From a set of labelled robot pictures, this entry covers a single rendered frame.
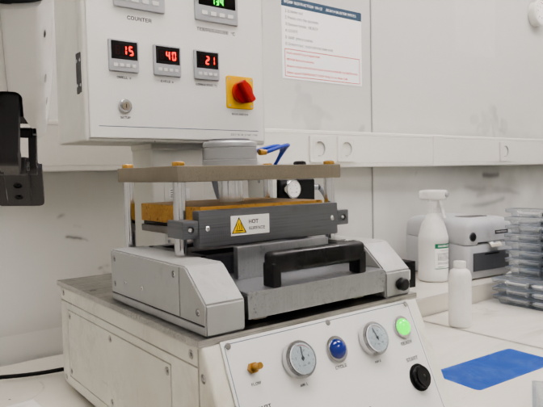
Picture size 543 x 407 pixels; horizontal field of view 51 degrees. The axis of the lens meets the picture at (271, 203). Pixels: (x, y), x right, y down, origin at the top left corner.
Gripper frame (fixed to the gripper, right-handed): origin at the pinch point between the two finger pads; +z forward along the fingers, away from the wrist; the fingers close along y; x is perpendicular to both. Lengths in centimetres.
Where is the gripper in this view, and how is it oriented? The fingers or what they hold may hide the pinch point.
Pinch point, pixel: (23, 151)
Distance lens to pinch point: 49.2
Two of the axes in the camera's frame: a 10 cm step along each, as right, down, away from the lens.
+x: 9.5, -0.1, 3.2
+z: -2.3, 6.6, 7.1
